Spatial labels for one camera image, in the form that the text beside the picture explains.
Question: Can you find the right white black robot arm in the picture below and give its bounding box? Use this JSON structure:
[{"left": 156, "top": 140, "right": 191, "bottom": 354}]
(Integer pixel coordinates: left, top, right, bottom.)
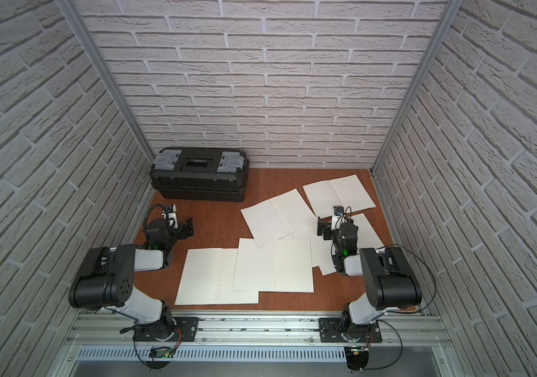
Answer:
[{"left": 317, "top": 215, "right": 423, "bottom": 339}]

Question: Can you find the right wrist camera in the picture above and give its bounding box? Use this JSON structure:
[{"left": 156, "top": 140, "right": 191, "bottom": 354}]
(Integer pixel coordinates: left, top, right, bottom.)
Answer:
[{"left": 331, "top": 206, "right": 345, "bottom": 230}]

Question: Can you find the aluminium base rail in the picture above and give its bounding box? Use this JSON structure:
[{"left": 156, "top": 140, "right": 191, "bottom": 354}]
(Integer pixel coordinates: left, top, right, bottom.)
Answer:
[{"left": 60, "top": 310, "right": 452, "bottom": 364}]

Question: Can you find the black plastic toolbox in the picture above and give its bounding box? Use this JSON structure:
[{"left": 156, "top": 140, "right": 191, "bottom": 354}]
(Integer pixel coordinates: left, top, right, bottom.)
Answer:
[{"left": 149, "top": 147, "right": 250, "bottom": 203}]

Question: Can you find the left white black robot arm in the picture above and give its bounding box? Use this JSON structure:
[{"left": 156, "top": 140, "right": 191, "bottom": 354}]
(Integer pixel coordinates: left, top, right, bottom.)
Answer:
[{"left": 67, "top": 218, "right": 194, "bottom": 339}]

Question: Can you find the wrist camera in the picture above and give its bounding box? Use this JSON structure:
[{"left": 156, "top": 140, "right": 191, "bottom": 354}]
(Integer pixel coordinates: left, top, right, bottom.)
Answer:
[
  {"left": 163, "top": 205, "right": 179, "bottom": 229},
  {"left": 331, "top": 206, "right": 345, "bottom": 230}
]

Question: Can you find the purple cover notebook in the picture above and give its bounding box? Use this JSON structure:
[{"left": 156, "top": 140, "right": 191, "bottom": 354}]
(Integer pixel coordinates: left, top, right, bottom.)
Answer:
[{"left": 241, "top": 188, "right": 317, "bottom": 247}]

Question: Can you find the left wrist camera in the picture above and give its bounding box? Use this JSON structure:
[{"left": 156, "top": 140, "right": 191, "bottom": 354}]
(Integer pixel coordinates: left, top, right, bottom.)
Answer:
[{"left": 163, "top": 205, "right": 179, "bottom": 229}]

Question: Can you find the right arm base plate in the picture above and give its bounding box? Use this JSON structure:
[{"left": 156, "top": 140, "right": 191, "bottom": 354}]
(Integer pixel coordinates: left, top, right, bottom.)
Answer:
[{"left": 318, "top": 317, "right": 383, "bottom": 344}]

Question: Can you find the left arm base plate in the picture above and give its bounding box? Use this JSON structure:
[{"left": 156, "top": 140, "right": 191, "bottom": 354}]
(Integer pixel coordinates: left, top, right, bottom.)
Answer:
[{"left": 133, "top": 317, "right": 200, "bottom": 342}]

